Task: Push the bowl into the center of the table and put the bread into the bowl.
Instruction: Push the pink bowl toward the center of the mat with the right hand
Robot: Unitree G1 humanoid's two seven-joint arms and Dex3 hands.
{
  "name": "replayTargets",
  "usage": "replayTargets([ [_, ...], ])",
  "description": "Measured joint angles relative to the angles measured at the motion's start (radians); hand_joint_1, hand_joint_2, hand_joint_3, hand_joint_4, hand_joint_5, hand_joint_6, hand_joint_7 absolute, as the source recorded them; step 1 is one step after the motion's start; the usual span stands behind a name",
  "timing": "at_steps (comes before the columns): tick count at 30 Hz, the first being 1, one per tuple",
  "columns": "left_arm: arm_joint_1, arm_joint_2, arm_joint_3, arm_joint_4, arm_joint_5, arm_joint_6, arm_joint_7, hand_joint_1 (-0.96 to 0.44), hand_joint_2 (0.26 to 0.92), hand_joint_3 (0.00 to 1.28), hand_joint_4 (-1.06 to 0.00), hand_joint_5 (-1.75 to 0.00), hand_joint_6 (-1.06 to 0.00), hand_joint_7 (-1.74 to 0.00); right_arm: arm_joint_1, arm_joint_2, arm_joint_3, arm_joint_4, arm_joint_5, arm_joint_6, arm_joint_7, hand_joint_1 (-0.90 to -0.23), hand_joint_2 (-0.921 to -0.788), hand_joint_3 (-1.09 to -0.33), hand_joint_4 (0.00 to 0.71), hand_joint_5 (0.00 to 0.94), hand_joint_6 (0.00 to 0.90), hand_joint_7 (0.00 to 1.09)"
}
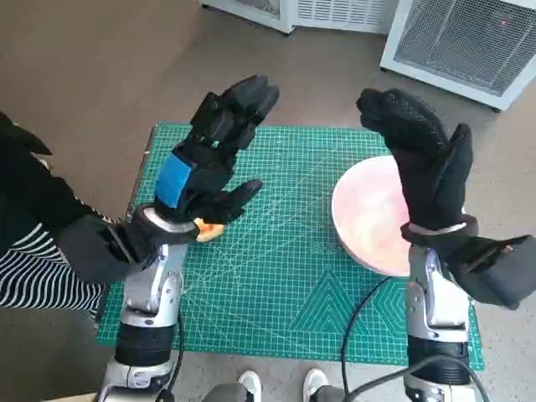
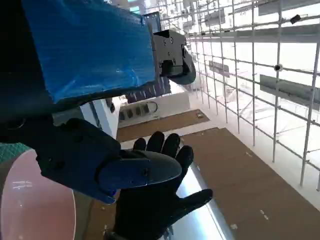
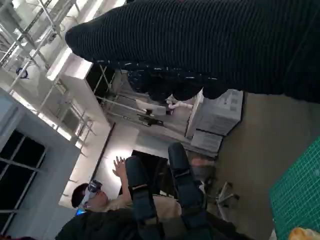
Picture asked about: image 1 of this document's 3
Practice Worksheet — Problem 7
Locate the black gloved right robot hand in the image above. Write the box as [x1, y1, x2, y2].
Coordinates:
[355, 87, 473, 232]

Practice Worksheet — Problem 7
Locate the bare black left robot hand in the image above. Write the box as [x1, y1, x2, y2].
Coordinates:
[152, 74, 281, 226]

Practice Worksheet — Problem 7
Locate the pink bowl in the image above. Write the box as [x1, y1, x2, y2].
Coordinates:
[331, 155, 414, 277]

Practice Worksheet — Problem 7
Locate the long toasted bread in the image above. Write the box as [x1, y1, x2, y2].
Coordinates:
[195, 216, 228, 243]

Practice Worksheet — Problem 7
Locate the large white mesh cabinet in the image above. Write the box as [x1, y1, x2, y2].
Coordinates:
[379, 0, 536, 112]

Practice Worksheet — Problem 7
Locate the small white mesh cabinet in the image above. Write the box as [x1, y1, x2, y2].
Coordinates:
[200, 0, 296, 34]

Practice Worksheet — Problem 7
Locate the green cutting mat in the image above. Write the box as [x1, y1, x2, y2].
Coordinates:
[96, 121, 487, 372]

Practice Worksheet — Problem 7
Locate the white louvered cabinet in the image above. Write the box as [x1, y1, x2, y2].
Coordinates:
[291, 0, 403, 37]

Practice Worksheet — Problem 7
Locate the person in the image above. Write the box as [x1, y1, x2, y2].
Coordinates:
[204, 368, 348, 402]
[0, 111, 108, 313]

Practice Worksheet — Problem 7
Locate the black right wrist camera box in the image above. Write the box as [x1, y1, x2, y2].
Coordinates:
[450, 234, 536, 312]

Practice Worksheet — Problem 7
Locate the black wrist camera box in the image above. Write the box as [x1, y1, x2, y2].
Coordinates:
[450, 234, 536, 312]
[62, 216, 142, 285]

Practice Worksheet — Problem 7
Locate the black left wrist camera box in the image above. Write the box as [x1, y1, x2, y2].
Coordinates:
[62, 216, 142, 285]

